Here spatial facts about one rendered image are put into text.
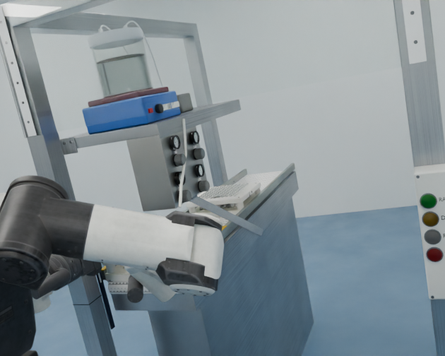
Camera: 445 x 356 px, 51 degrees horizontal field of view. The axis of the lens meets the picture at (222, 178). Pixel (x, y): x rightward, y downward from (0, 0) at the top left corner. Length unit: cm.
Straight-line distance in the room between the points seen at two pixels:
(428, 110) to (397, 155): 355
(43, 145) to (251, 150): 343
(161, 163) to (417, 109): 63
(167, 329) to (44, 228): 94
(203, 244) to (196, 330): 80
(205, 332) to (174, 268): 82
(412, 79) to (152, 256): 59
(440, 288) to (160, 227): 57
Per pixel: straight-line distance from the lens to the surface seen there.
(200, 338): 158
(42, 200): 77
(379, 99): 446
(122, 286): 147
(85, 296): 146
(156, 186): 126
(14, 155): 592
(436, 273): 102
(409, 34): 98
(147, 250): 75
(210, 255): 80
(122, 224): 75
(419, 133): 100
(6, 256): 72
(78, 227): 75
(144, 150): 125
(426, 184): 96
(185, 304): 141
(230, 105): 169
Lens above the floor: 139
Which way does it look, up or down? 11 degrees down
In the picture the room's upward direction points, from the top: 11 degrees counter-clockwise
